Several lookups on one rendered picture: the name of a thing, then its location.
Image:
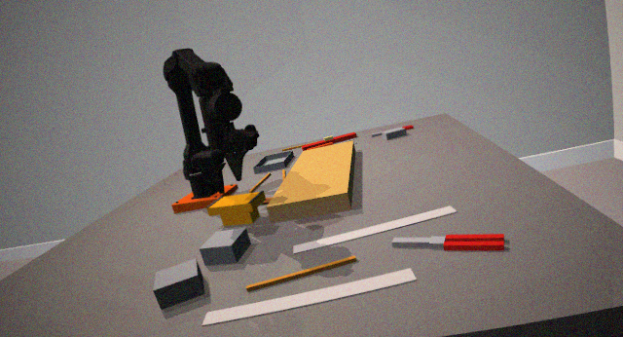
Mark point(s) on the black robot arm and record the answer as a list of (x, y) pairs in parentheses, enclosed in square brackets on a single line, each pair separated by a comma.
[(185, 72)]

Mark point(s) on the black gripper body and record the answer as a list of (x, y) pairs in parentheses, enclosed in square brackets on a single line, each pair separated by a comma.
[(214, 152)]

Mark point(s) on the white flat strip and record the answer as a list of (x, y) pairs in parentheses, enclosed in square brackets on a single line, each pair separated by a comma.
[(321, 295), (391, 225)]

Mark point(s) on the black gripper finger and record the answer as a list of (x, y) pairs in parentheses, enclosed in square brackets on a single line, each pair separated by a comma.
[(235, 162), (215, 176)]

